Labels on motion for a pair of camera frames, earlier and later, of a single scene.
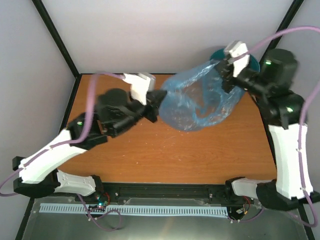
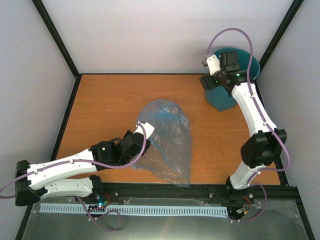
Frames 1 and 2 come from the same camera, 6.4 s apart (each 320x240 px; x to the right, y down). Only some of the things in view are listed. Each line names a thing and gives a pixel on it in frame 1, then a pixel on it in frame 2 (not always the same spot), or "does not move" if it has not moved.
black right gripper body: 226,84 does not move
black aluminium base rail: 164,190 does not move
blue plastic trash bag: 194,99 -> 168,155
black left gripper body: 151,115 -> 127,160
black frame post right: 288,19 does not move
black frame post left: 40,7 does not move
